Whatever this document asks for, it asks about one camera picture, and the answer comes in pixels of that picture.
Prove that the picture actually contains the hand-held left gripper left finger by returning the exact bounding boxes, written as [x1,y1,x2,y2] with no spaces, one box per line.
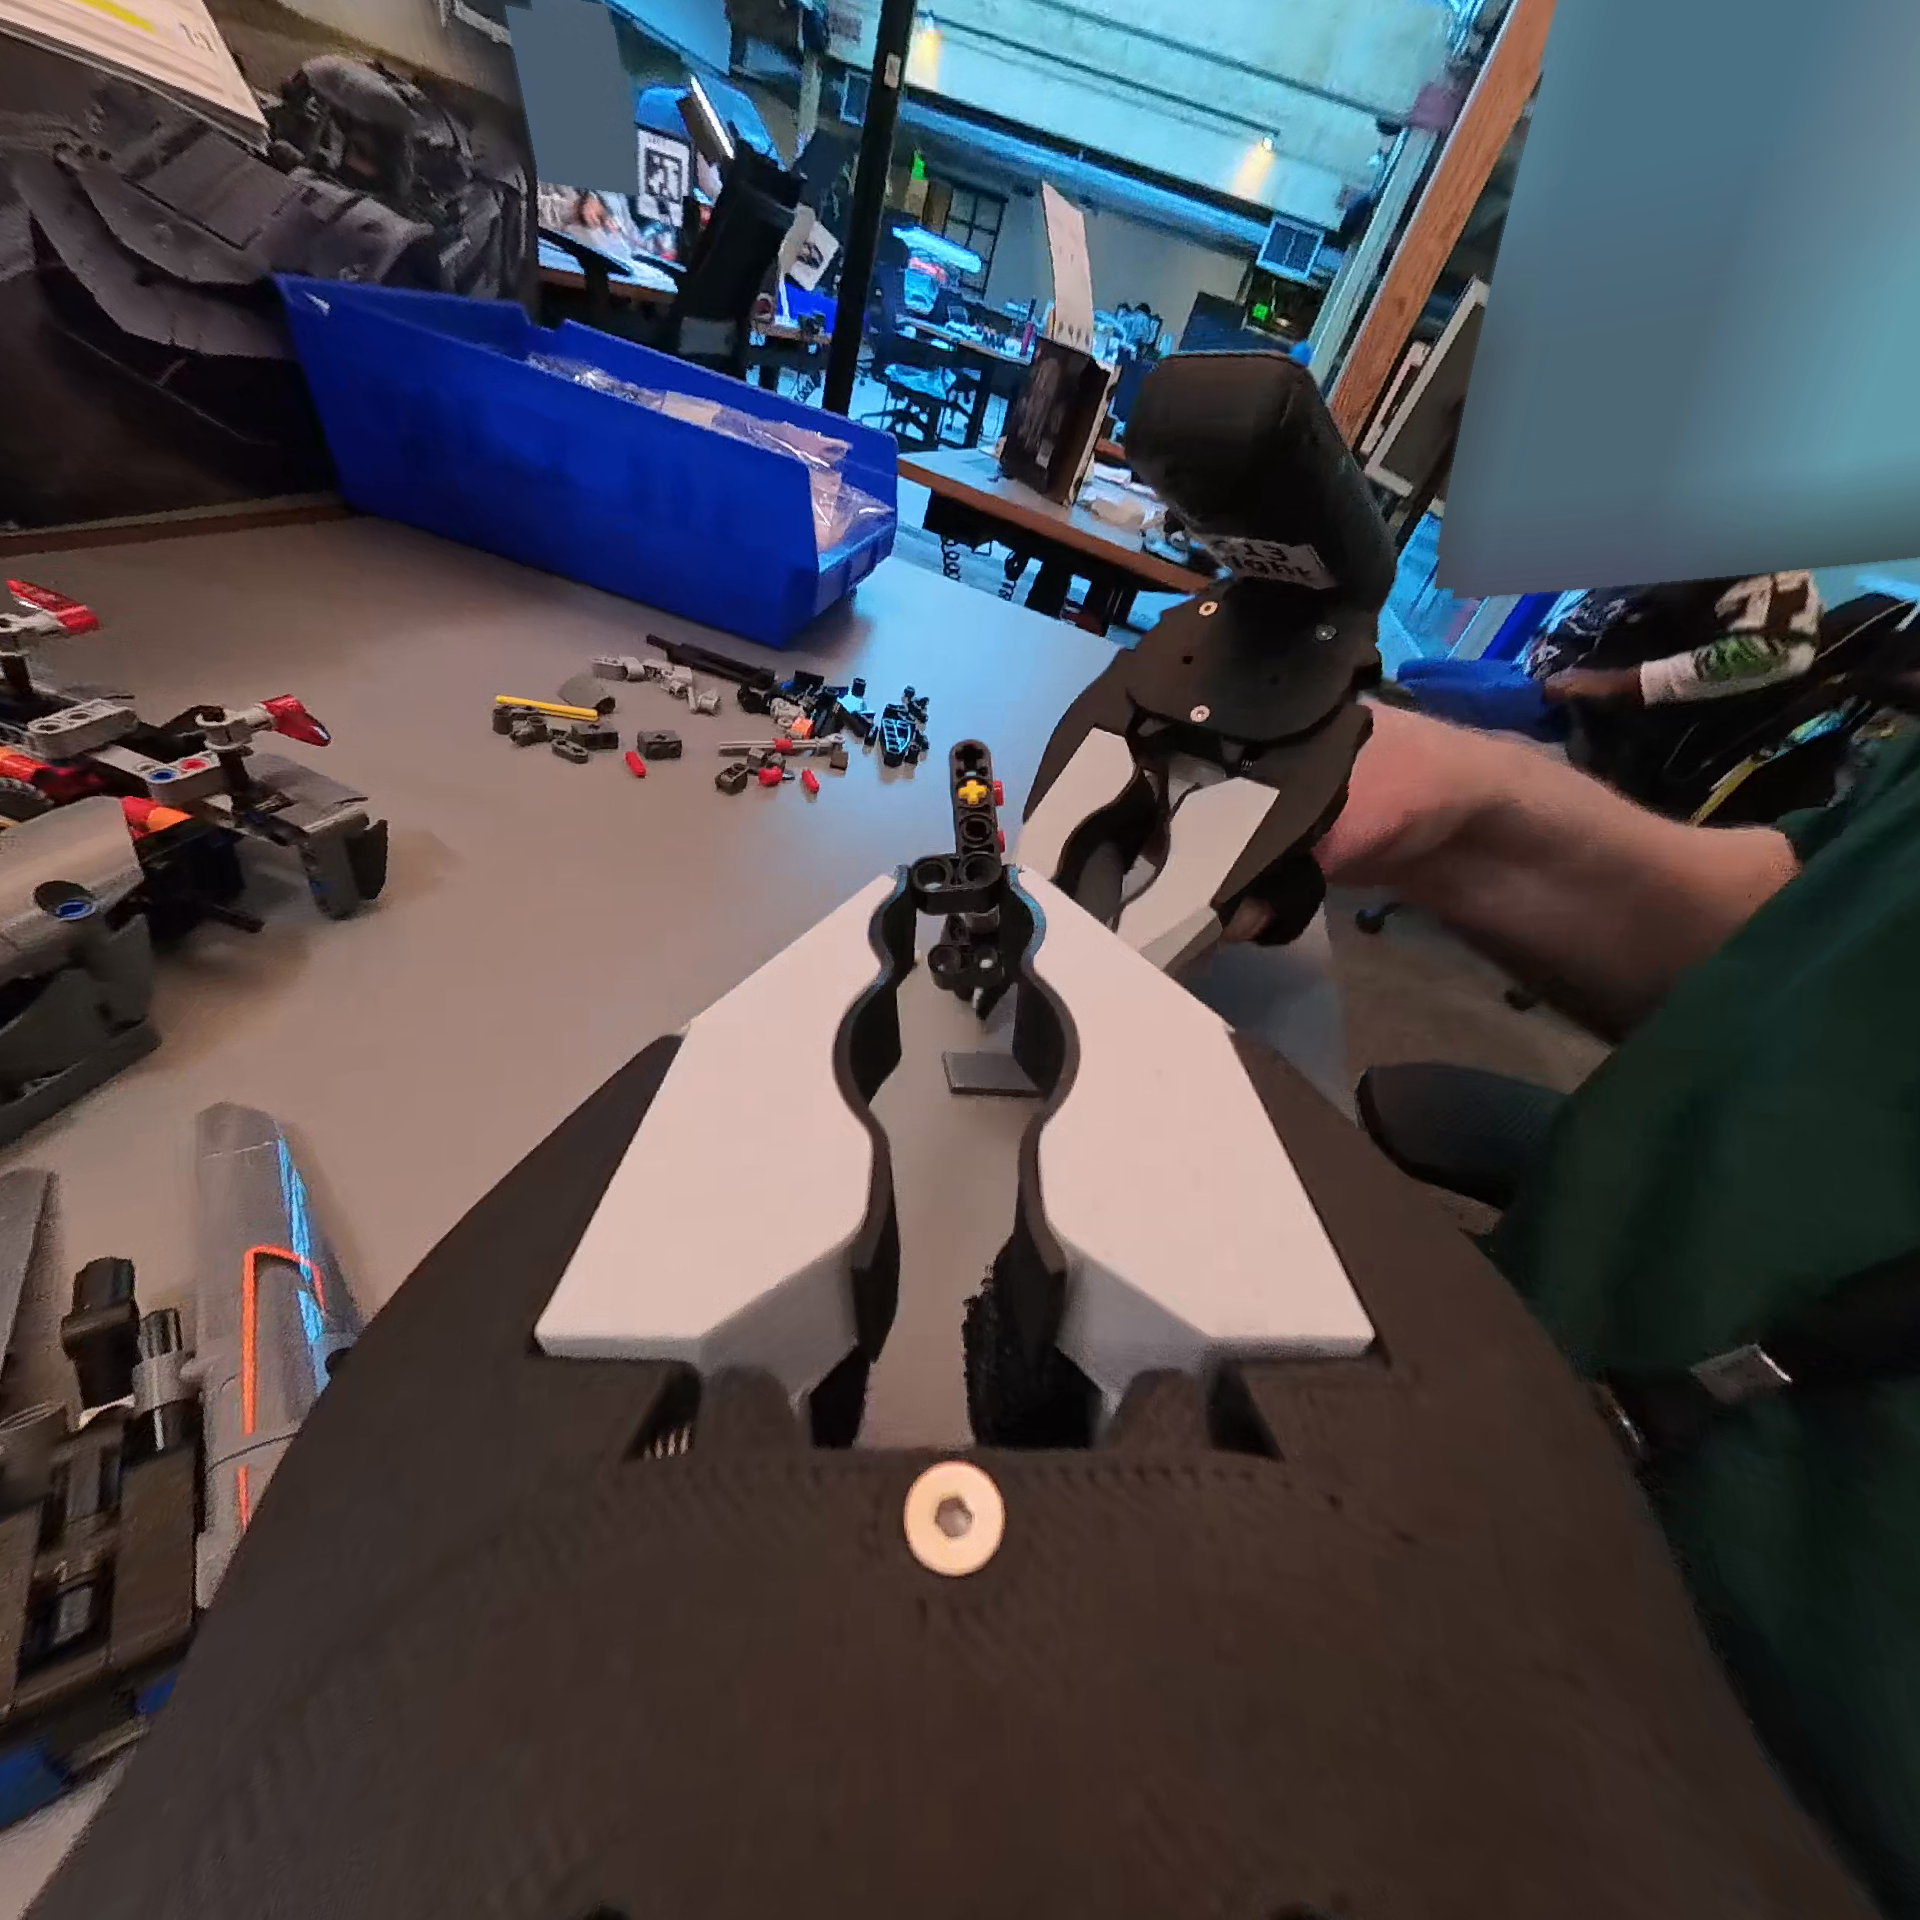
[533,871,919,1451]

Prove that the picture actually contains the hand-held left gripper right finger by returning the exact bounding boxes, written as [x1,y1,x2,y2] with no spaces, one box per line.
[958,867,1377,1451]

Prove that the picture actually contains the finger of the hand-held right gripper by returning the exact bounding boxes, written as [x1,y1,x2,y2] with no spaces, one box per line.
[1020,729,1167,926]
[1116,755,1279,981]

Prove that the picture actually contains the small black lego assembly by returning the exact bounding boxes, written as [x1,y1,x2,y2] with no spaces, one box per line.
[905,739,1010,1024]

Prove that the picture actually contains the person's right forearm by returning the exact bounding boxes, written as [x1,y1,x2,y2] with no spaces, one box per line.
[1462,727,1802,1041]

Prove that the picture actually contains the pile of loose lego pieces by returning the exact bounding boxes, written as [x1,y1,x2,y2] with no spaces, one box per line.
[493,634,936,801]

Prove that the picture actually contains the grey lego car body section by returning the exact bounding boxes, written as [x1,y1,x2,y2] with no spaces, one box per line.
[0,1100,367,1780]

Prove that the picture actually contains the lego set box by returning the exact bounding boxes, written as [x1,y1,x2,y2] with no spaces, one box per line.
[0,0,540,530]

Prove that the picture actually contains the person's right hand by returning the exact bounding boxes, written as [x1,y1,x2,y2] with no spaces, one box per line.
[1317,705,1490,895]

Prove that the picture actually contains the black chair armrest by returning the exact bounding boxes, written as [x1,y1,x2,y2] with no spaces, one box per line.
[1354,1063,1568,1220]

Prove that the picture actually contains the wooden table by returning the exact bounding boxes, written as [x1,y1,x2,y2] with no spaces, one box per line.
[898,448,1220,632]

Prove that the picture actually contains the dark printed box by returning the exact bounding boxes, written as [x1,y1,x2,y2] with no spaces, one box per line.
[1000,333,1122,503]

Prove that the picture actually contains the wooden beam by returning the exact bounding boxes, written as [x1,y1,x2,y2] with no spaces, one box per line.
[1327,0,1557,444]

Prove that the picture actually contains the clear plastic bags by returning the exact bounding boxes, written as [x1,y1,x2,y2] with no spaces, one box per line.
[525,350,898,548]

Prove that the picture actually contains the green shirt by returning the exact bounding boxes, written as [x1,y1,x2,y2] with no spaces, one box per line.
[1493,720,1920,1920]

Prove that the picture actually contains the black pole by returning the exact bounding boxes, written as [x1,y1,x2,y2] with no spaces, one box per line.
[818,0,919,419]

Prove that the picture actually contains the blue plastic bin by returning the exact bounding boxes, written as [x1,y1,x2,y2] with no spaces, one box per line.
[272,272,901,651]

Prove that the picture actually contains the instruction booklet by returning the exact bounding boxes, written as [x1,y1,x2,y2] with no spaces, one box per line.
[0,0,275,148]

